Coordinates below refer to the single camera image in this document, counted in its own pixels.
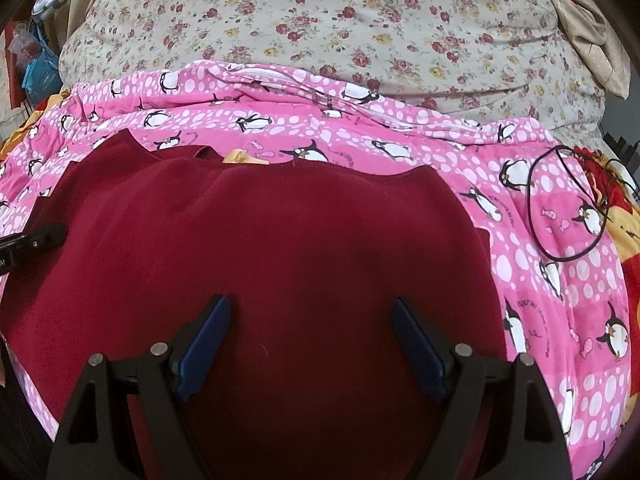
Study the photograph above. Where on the blue plastic bag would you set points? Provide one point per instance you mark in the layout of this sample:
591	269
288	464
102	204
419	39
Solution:
41	78

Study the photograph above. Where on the beige curtain right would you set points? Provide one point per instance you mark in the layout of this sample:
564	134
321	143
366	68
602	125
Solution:
597	43

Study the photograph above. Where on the yellow red cartoon blanket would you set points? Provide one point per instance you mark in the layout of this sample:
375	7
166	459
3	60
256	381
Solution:
615	218

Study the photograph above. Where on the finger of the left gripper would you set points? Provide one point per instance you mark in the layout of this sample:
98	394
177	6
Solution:
20	248

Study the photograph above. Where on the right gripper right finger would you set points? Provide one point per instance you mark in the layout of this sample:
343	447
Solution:
495	419

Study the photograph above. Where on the pink penguin blanket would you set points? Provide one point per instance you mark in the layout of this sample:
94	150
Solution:
512	179

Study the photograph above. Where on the floral bed quilt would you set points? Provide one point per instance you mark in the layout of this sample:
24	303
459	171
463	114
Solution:
479	59

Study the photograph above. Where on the dark red sweater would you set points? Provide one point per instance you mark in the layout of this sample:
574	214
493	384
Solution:
310	382

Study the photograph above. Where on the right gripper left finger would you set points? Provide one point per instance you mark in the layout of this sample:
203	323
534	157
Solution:
96	438

